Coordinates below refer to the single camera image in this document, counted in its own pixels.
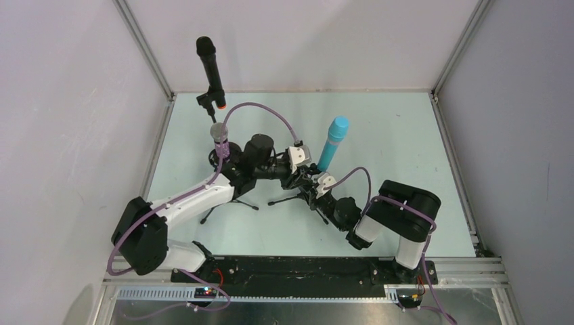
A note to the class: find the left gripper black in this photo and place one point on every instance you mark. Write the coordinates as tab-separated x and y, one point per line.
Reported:
286	169

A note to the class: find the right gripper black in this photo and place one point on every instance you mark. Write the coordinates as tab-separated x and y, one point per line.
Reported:
325	204

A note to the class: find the tripod stand with clip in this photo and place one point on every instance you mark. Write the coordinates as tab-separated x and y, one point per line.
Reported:
300	195

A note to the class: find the blue toy microphone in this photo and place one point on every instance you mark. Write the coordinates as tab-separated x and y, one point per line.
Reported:
337	131

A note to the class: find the purple glitter microphone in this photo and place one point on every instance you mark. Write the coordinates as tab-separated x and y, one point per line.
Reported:
219	134

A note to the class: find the black microphone orange end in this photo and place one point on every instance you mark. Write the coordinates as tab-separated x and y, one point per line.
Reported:
207	53

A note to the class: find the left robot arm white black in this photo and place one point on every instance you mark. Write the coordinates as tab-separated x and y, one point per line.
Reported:
141	235

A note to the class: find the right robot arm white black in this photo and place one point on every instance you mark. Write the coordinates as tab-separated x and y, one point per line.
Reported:
405	210

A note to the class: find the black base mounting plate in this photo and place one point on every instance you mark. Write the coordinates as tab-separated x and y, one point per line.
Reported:
310	277

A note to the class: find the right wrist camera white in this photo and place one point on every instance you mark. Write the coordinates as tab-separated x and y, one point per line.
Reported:
324	182

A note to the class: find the aluminium frame rail front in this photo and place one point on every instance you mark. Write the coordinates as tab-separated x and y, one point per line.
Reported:
467	273

